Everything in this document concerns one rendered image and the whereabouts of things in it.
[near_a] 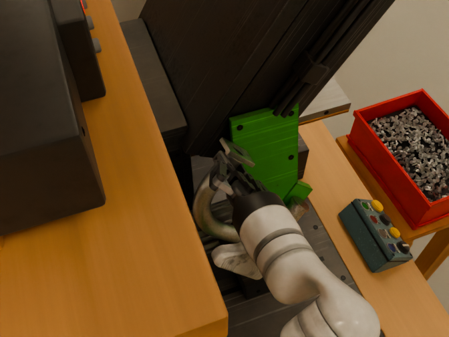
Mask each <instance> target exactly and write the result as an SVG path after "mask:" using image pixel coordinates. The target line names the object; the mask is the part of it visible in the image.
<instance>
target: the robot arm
mask: <svg viewBox="0 0 449 337"><path fill-rule="evenodd" d="M212 161H213V163H214V165H215V167H214V169H213V170H212V171H211V172H210V179H209V187H210V189H212V190H213V191H216V190H217V189H218V190H219V189H221V190H223V191H224V192H225V193H226V196H227V199H228V200H229V202H230V203H231V205H232V206H233V216H232V221H233V226H234V228H235V229H236V231H237V233H238V235H239V237H240V239H241V242H239V243H234V244H226V245H219V246H218V247H216V248H215V249H214V250H213V251H212V253H211V257H212V260H213V261H214V264H215V265H216V266H217V267H220V268H223V269H224V268H225V269H226V270H229V271H232V272H234V273H237V274H240V275H243V276H246V277H249V278H252V279H256V280H258V279H261V278H262V277H263V279H264V281H265V283H266V285H267V287H268V288H269V290H270V292H271V293H272V295H273V297H274V298H275V299H276V300H277V301H279V302H281V303H282V304H298V303H300V302H303V301H305V300H308V299H309V298H312V297H314V296H317V295H320V296H319V297H318V298H317V299H316V300H315V301H313V302H312V303H311V304H309V305H308V306H307V307H306V308H305V309H303V310H302V311H301V312H299V313H298V314H297V315H296V316H295V317H294V318H292V319H291V320H290V321H288V322H287V323H286V324H285V325H284V327H283V329H282V331H281V334H280V337H380V321H379V318H378V315H377V314H376V311H375V310H374V309H373V307H372V306H371V305H370V303H369V302H368V301H366V300H365V299H364V298H363V297H362V296H361V295H359V294H358V293H357V292H356V291H354V290H353V289H351V288H350V287H349V286H348V285H346V284H345V283H343V282H342V281H341V280H340V279H339V278H337V277H336V276H335V275H334V274H333V273H331V272H330V271H329V270H328V269H327V267H326V266H325V265H324V264H323V263H322V262H321V260H320V259H319V258H318V256H317V255H316V253H315V252H314V250H313V249H312V247H311V246H310V244H309V243H308V241H307V240H306V238H305V237H304V235H303V232H302V230H301V228H300V226H299V225H298V223H297V222H296V220H295V219H294V217H293V216H292V214H291V213H290V211H289V210H288V208H287V207H286V205H285V204H284V202H283V201H282V199H281V198H280V196H279V195H277V194H275V193H273V192H271V191H269V190H268V189H267V187H266V186H265V185H264V184H263V183H262V182H261V181H259V180H255V179H254V178H253V176H252V175H251V174H249V173H248V172H247V171H246V169H245V168H244V166H243V164H242V163H241V164H240V165H239V166H238V167H237V168H236V169H235V168H234V166H233V165H232V164H231V162H230V160H229V159H228V157H227V156H226V154H225V153H224V152H223V151H221V150H220V151H218V153H217V154H216V155H215V156H214V158H213V159H212ZM230 172H231V175H230V176H228V174H229V173H230Z"/></svg>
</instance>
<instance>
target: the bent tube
mask: <svg viewBox="0 0 449 337"><path fill-rule="evenodd" d="M219 141H220V143H221V144H222V146H223V148H224V149H225V151H226V152H225V154H226V156H227V157H228V159H229V160H230V162H231V164H232V165H233V166H234V168H235V169H236V168H237V167H238V166H239V165H240V164H241V163H245V164H246V165H248V166H250V167H252V168H253V167H254V166H255V163H254V161H253V160H252V158H251V157H250V155H249V154H248V152H247V151H246V150H245V149H243V148H241V147H239V146H238V145H236V144H234V143H232V142H231V141H229V140H227V139H225V138H223V137H222V138H221V139H220V140H219ZM214 167H215V165H214V166H213V167H212V168H211V169H210V170H209V172H208V173H207V174H206V176H205V177H204V178H203V179H202V180H201V182H200V184H199V185H198V187H197V189H196V192H195V194H194V198H193V202H192V212H193V215H194V219H195V221H196V223H197V225H198V226H199V227H200V228H201V229H202V230H203V231H204V232H205V233H206V234H208V235H210V236H211V237H214V238H217V239H222V240H224V241H228V242H231V243H239V242H241V239H240V237H239V235H238V233H237V231H236V229H235V228H234V226H233V225H230V224H228V223H224V222H222V221H219V220H217V219H216V218H214V216H213V215H212V213H211V210H210V206H211V202H212V199H213V197H214V195H215V193H216V192H217V191H218V189H217V190H216V191H213V190H212V189H210V187H209V179H210V172H211V171H212V170H213V169H214Z"/></svg>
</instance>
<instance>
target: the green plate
mask: <svg viewBox="0 0 449 337"><path fill-rule="evenodd" d="M289 102H290V101H289ZM288 104H289V103H288ZM288 104H287V105H288ZM277 105H278V104H277ZM277 105H276V106H275V107H274V108H273V109H271V108H269V107H267V108H262V109H260V110H255V111H252V112H247V113H245V114H240V115H238V116H233V117H230V118H229V130H230V137H231V142H232V143H234V144H236V145H238V146H239V147H241V148H243V149H245V150H246V151H247V152H248V154H249V155H250V157H251V158H252V160H253V161H254V163H255V166H254V167H253V168H252V167H250V166H248V165H246V164H245V163H242V164H243V166H244V168H245V169H246V171H247V172H248V173H249V174H251V175H252V176H253V178H254V179H255V180H259V181H261V182H262V183H263V184H264V185H265V186H266V187H267V189H268V190H269V191H271V192H273V193H275V194H277V195H279V196H280V198H281V199H282V200H283V198H284V197H285V195H286V194H287V193H288V192H289V191H290V190H291V188H292V187H293V185H294V184H295V183H298V131H299V103H297V104H296V105H295V106H294V108H293V109H292V111H290V113H289V114H288V115H287V117H286V118H283V117H282V116H281V113H282V111H284V109H285V108H286V107H287V106H286V107H284V109H283V110H282V111H281V113H280V114H279V115H278V116H274V115H273V111H274V110H275V109H276V107H277Z"/></svg>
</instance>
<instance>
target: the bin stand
mask: <svg viewBox="0 0 449 337"><path fill-rule="evenodd" d="M335 141H336V143H337V145H338V146H339V147H340V149H341V151H342V153H343V154H344V155H345V157H346V159H347V160H348V161H349V163H350V165H351V166H352V168H353V169H354V171H355V172H356V174H357V175H358V177H359V178H360V180H361V182H362V183H363V185H364V186H365V188H366V189H367V191H368V192H369V194H370V195H371V197H372V199H373V200H377V201H379V202H380V203H381V204H382V206H383V208H384V209H383V211H384V213H385V214H386V215H388V216H389V217H390V219H391V224H392V225H393V226H394V227H395V228H396V229H397V230H398V231H399V232H400V237H401V239H402V241H405V242H406V243H407V244H408V245H409V247H410V248H411V246H412V244H413V241H414V240H415V239H417V238H420V237H423V236H425V235H429V234H431V233H434V232H436V233H435V235H434V236H433V238H431V240H430V241H429V243H428V244H427V246H426V247H425V248H424V250H423V251H422V252H421V254H420V255H419V256H418V258H417V259H416V260H415V262H414V263H415V264H416V266H417V267H418V269H419V270H420V272H421V274H422V275H423V276H424V278H425V280H426V281H427V280H428V279H429V278H430V276H431V275H432V274H433V273H434V272H435V271H436V270H437V269H438V267H439V266H440V265H441V264H442V262H443V261H444V260H445V259H446V258H447V257H448V256H449V217H446V218H443V219H441V220H439V221H436V222H434V223H431V224H429V225H426V226H424V227H421V228H419V229H417V230H412V229H411V227H410V226H409V225H408V224H407V222H406V221H405V219H404V218H403V217H402V215H401V214H400V212H399V211H398V210H397V209H396V207H395V206H394V204H393V203H392V202H391V201H390V199H389V198H388V196H387V195H386V194H385V192H384V191H383V189H382V188H381V187H380V186H379V184H378V182H377V181H376V180H375V179H374V177H373V176H372V175H371V173H370V172H369V171H368V169H367V168H366V166H365V165H364V164H363V163H362V161H361V159H360V158H359V157H358V155H357V154H356V153H355V151H354V150H353V149H352V147H351V146H350V145H349V143H348V142H347V141H348V139H347V137H346V135H344V136H340V137H337V138H336V140H335Z"/></svg>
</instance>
